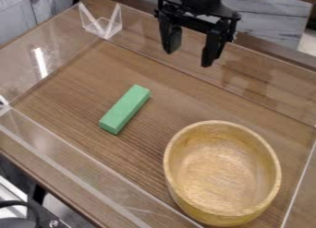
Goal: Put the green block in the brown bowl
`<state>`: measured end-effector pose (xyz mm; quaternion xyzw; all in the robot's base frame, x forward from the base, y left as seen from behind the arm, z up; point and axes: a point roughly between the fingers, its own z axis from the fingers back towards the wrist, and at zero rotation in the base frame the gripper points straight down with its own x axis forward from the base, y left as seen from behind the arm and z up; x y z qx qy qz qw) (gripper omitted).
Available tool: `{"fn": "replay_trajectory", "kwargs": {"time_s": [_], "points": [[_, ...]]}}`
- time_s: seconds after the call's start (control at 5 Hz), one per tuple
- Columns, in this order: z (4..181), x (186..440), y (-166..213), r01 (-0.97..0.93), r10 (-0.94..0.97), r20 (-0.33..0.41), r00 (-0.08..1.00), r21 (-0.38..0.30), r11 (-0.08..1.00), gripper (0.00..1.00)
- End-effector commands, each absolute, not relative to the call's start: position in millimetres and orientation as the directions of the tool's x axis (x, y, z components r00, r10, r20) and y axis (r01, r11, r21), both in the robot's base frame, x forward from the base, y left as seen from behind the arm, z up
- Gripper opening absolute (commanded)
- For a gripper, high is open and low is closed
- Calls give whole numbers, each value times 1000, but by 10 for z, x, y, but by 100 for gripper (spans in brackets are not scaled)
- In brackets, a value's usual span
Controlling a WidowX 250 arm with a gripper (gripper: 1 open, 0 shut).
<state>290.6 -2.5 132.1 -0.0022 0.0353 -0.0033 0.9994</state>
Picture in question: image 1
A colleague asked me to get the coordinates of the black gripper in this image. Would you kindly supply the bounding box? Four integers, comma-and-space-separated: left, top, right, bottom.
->
156, 0, 242, 67

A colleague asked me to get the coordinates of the green rectangular block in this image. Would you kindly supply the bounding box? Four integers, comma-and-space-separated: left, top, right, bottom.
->
100, 85, 151, 135

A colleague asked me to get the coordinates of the light wooden bowl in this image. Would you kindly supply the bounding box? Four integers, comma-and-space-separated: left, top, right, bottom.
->
164, 120, 282, 227

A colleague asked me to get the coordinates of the clear acrylic corner bracket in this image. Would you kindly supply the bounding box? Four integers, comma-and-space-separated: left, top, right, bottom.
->
78, 3, 122, 40

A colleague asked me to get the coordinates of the clear acrylic tray wall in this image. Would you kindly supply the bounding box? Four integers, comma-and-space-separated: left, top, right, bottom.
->
0, 96, 203, 228

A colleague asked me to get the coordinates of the black table leg bracket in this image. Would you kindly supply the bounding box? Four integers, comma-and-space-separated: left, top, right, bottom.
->
27, 184, 72, 228

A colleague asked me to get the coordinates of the black cable at table edge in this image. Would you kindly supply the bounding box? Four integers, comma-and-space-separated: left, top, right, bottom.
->
0, 199, 42, 228

